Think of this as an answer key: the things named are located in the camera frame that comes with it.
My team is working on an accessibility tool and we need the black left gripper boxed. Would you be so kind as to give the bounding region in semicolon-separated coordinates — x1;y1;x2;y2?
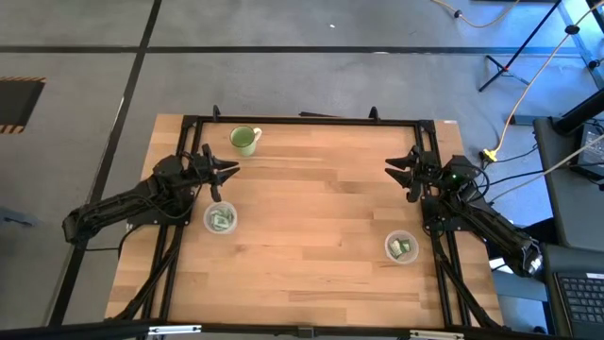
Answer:
187;144;242;203

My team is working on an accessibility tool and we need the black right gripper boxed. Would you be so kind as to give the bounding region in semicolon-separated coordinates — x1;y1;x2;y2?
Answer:
383;144;447;203

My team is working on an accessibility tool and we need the green ceramic mug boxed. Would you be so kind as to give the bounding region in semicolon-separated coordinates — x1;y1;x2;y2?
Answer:
228;125;263;158

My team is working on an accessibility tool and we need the clear plastic cup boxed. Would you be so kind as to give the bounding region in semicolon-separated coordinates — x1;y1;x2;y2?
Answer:
383;229;421;265
202;200;239;236

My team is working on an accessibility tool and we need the white paper sheet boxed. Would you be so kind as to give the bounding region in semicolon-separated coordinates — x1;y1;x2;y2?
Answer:
488;254;515;275

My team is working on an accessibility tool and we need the black tripod stand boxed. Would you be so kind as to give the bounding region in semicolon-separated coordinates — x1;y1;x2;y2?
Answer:
478;0;604;94

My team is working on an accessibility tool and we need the grey side table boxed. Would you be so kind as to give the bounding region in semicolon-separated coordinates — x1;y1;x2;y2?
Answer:
532;115;604;251

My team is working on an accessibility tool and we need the black hazard-striped floor mat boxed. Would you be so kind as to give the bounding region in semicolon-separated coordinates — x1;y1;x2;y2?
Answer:
0;76;47;135

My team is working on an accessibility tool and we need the laptop with black keyboard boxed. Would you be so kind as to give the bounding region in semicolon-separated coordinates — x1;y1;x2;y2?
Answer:
540;243;604;340

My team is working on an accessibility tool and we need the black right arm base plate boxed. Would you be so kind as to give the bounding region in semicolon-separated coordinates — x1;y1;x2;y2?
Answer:
421;193;490;233

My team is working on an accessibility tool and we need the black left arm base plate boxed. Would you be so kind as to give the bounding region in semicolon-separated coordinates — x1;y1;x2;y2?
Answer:
126;188;195;227

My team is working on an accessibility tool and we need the black aluminium table frame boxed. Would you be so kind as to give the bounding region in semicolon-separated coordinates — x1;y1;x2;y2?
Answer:
106;112;506;332

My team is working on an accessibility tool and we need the orange extension cable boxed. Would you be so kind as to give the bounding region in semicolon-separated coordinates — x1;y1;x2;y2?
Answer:
490;0;604;155

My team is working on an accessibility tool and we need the silver frame bracket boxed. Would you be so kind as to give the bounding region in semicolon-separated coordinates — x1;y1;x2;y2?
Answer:
409;329;466;340
148;324;203;336

